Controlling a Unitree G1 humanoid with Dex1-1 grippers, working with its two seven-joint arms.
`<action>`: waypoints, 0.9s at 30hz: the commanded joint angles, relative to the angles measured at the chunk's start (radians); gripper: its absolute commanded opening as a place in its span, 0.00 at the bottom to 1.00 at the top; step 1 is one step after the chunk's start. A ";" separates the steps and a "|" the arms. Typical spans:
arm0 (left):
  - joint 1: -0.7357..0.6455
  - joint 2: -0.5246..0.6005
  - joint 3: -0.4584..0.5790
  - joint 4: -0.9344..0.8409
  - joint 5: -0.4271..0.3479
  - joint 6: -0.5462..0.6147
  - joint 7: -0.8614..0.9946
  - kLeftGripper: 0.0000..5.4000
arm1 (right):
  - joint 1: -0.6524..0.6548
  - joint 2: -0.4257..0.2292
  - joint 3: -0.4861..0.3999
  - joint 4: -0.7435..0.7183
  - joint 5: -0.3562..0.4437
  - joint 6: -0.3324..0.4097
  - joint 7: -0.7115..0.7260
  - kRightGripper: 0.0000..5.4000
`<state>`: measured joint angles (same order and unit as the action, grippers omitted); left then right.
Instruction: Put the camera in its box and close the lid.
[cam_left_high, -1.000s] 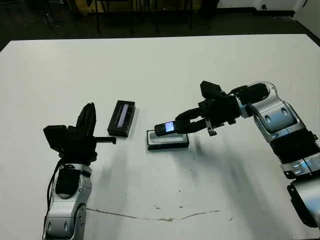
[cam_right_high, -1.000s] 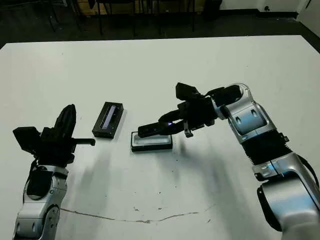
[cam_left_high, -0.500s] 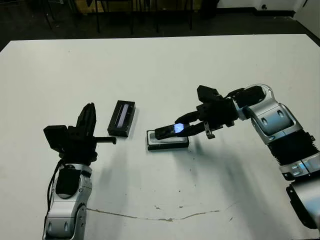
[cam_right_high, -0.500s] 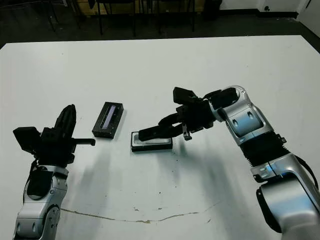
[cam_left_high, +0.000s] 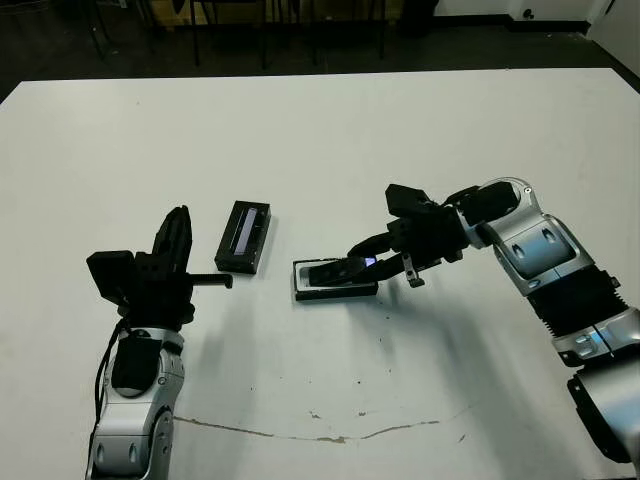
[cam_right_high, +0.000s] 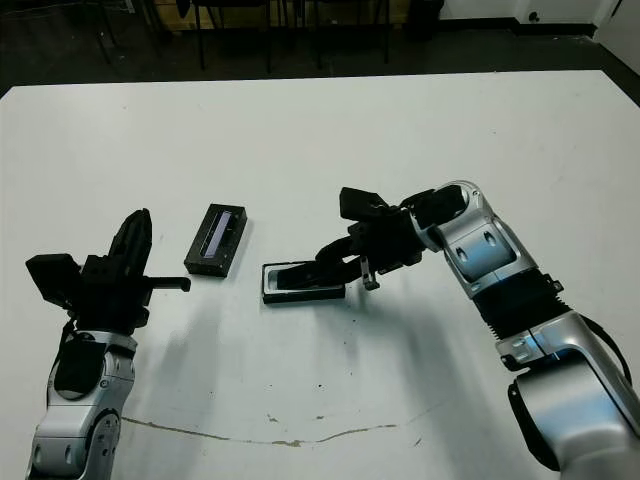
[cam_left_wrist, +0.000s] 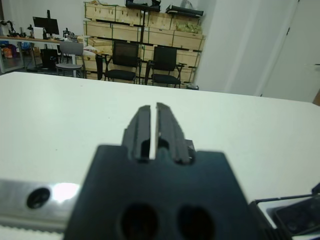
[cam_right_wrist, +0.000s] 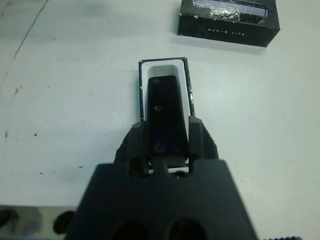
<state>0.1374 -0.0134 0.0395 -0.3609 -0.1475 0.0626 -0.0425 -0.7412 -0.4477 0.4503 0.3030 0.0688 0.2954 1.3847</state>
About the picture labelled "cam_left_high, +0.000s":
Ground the black box base white insert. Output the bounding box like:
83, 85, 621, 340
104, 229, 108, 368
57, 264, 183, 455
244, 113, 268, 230
292, 257, 380, 303

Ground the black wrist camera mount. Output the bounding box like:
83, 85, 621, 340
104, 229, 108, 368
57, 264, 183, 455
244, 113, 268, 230
85, 249, 137, 307
384, 183, 442, 220

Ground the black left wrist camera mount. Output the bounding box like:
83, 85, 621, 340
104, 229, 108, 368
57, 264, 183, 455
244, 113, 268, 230
85, 249, 137, 307

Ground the black oblong camera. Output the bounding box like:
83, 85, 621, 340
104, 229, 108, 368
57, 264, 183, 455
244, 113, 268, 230
305, 257, 380, 290

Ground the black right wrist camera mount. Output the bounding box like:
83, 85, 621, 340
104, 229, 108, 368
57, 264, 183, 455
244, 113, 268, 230
384, 183, 442, 220

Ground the black waste bin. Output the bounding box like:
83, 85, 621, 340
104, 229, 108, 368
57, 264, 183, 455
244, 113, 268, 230
399, 0, 437, 37

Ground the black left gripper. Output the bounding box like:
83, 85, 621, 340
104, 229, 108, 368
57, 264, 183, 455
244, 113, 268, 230
117, 205, 234, 329

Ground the black printed box lid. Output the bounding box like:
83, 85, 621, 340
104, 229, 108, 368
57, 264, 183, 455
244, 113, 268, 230
213, 199, 274, 275

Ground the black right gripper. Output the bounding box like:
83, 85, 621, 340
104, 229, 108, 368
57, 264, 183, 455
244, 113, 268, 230
347, 203, 472, 290

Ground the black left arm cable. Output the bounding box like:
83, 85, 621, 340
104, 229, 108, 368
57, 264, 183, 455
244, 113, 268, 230
93, 319, 129, 419

